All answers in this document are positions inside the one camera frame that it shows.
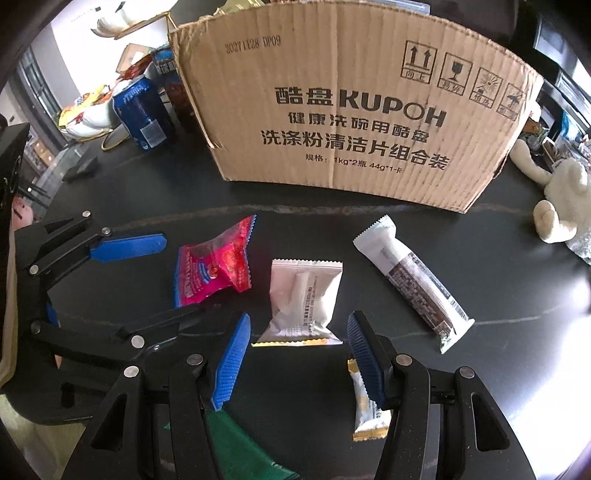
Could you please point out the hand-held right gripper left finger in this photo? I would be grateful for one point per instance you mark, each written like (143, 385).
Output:
(231, 360)

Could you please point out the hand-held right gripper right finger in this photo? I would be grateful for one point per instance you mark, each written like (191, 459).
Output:
(364, 360)

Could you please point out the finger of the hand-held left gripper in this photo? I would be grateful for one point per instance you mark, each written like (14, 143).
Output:
(157, 321)
(129, 247)

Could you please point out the small white orange packet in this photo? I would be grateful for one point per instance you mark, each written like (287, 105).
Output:
(369, 415)

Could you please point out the pink snack packet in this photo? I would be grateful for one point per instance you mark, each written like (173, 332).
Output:
(207, 267)

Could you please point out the white packet with yellow edge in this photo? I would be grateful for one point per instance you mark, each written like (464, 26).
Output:
(300, 300)

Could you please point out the dark green packet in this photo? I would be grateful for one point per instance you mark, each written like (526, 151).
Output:
(244, 447)

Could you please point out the white and grey snack bar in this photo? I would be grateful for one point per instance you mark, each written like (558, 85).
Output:
(411, 277)

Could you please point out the printed cardboard box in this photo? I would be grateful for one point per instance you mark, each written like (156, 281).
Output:
(323, 69)

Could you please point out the black remote control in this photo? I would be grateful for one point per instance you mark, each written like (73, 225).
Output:
(81, 167)

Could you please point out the black framed glass door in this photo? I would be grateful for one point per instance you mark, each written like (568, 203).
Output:
(41, 87)

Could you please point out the white shell tiered tray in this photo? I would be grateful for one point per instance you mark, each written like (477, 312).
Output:
(92, 122)

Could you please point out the yellow snack packet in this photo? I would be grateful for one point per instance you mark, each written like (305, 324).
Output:
(87, 99)

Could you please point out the blue drink can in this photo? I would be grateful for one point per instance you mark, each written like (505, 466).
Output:
(138, 110)

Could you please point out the brown cardboard holder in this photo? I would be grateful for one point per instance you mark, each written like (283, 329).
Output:
(131, 55)

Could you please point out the blue snack bag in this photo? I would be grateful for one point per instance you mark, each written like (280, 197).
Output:
(164, 62)

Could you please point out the silver foil wrapper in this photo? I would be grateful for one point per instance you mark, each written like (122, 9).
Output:
(581, 244)

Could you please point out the white plush sheep toy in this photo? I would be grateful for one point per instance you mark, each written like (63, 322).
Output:
(568, 194)

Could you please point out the blue and white packet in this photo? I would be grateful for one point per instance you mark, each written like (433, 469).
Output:
(570, 131)

